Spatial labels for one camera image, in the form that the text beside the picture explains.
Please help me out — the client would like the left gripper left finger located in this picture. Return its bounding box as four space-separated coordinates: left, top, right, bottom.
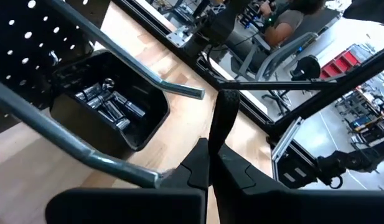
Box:
162 138 210 191

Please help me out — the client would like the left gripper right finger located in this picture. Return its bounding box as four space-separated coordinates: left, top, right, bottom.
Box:
210 142 289 191

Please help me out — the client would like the black perforated pegboard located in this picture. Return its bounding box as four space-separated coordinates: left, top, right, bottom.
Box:
0 0 113 138

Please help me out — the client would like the chrome double-prong peg hook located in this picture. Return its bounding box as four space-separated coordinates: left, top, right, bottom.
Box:
0 0 207 189

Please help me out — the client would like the black plastic parts bin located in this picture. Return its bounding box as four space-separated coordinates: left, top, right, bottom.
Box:
49 49 171 160

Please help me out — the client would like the black round object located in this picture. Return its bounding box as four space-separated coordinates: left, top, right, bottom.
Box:
290 54 322 82

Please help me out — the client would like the grey office chair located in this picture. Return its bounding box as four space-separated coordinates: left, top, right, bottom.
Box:
232 30 319 116

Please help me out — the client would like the cluttered work table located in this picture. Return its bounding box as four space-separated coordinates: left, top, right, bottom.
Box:
334 86 384 147

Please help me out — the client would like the red storage rack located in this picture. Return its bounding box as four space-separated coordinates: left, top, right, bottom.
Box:
319 49 363 80

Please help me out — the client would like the person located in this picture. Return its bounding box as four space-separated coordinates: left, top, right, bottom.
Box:
258 0 328 48

